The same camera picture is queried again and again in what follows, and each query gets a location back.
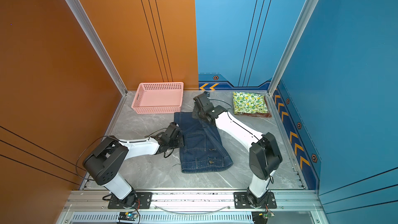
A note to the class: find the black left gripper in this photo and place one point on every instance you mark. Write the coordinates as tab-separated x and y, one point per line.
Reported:
182	140

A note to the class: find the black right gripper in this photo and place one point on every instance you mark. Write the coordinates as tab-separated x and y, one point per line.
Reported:
195	112

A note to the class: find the dark navy skirt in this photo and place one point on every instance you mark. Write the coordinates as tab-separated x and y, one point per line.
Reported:
203	150

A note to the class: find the lemon print skirt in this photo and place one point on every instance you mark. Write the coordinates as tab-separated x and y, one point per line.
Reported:
249	103

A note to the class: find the red plaid skirt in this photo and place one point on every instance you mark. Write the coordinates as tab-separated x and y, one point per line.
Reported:
262	115

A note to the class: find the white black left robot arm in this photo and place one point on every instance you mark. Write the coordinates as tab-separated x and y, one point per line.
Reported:
104	162

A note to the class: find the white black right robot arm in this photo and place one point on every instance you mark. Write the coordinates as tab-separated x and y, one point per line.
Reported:
264	153

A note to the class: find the pink perforated plastic basket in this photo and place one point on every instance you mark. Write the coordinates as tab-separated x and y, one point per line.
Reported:
158	98

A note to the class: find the green circuit board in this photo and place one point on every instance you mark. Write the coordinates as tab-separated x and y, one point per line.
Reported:
128	218

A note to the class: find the right circuit board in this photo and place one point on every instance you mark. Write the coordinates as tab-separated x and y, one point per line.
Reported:
261	217

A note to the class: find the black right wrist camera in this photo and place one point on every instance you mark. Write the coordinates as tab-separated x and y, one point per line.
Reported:
202	101

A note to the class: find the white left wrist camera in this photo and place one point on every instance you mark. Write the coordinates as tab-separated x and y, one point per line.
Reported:
172	131

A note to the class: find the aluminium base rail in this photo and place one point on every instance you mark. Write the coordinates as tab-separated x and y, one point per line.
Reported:
193	206

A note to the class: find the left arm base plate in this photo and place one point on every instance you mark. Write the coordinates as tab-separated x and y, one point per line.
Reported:
143	199

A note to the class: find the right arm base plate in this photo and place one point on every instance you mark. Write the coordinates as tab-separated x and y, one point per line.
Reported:
241	199

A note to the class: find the aluminium right corner post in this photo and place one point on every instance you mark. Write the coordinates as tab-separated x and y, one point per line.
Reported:
301	23

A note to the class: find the aluminium corner post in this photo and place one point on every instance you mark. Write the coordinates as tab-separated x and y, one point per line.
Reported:
301	23
84	21

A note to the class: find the aluminium left corner post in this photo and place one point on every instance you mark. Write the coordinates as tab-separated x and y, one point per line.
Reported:
84	21

